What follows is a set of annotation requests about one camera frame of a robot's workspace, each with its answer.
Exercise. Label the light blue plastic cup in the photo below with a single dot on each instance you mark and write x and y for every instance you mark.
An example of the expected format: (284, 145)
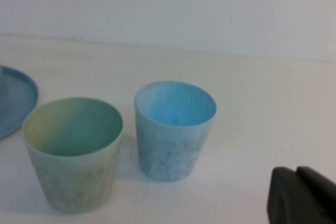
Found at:
(168, 155)

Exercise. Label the green plastic cup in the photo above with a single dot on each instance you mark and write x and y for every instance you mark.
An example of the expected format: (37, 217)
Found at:
(73, 182)

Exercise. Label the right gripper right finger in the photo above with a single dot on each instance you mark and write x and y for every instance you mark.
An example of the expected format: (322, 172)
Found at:
(319, 182)

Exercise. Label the blue cup stand white caps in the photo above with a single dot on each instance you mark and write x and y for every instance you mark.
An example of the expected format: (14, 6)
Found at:
(18, 103)

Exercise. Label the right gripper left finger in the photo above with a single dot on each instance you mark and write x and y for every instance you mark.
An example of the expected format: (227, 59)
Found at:
(286, 203)

